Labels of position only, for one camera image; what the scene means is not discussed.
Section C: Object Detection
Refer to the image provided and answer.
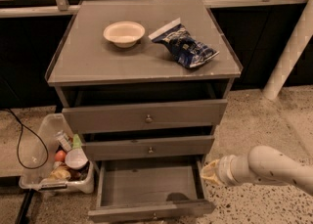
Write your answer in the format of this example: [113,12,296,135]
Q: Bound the blue chip bag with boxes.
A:
[149,19,219,69]

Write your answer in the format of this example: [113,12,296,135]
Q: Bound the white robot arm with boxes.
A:
[201,146,313,196]

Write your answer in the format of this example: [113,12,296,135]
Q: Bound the white diagonal post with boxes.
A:
[263,0,313,101]

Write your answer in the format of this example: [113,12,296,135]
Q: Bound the grey top drawer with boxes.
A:
[63,99,227,134]

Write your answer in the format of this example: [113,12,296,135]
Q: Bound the grey drawer cabinet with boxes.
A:
[44,0,244,167]

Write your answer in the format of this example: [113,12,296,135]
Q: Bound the grey middle drawer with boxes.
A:
[82,135,214,160]

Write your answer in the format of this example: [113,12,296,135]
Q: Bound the clear plastic storage bin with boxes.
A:
[19,113,94,194]

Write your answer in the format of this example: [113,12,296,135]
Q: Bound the orange ball in bin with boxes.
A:
[55,151,67,162]

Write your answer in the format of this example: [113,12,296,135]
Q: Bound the grey drawer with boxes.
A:
[89,156,214,224]
[82,135,214,160]
[63,99,227,134]

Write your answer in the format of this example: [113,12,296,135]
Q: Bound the grey bottom drawer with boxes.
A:
[89,156,214,224]

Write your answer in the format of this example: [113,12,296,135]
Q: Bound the green bottle in bin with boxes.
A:
[72,134,81,149]

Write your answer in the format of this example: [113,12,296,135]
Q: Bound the white bottle in bin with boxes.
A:
[55,130,72,153]

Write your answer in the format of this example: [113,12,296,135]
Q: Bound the black cable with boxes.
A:
[0,108,50,170]

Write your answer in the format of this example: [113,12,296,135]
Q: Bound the white bowl in bin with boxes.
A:
[65,149,88,170]

